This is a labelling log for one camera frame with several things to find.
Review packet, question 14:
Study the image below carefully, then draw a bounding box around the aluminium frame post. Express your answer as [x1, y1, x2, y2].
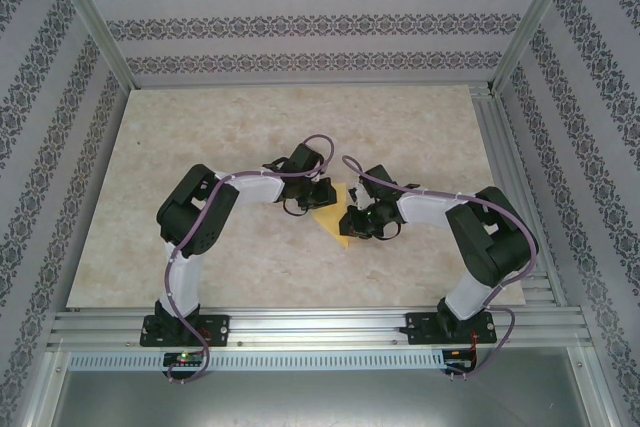
[489, 0, 586, 96]
[47, 0, 137, 92]

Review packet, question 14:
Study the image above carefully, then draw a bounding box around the yellow cloth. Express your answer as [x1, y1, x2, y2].
[312, 181, 359, 251]

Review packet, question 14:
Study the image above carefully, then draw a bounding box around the grey sheet metal panel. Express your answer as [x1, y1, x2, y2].
[49, 369, 616, 427]

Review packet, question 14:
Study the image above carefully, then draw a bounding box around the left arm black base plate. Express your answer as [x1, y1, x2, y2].
[141, 314, 232, 348]

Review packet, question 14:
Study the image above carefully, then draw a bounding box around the aluminium side rail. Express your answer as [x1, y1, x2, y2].
[469, 86, 569, 308]

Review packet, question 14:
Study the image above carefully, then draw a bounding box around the slotted grey cable duct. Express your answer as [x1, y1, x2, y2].
[67, 350, 446, 371]

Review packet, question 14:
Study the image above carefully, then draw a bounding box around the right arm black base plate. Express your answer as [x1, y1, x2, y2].
[405, 311, 499, 346]

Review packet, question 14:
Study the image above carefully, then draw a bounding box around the long aluminium mounting rail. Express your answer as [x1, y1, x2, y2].
[47, 309, 594, 351]

